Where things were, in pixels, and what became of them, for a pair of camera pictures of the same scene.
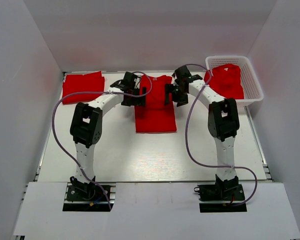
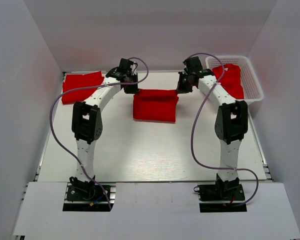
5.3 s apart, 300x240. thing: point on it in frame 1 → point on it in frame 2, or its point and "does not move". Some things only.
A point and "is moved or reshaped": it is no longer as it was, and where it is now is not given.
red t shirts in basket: (227, 81) does not move
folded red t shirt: (93, 82) does not move
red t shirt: (156, 117) is moved or reshaped
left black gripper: (138, 101) → (133, 90)
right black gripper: (169, 88) → (181, 88)
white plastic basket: (252, 89) does not move
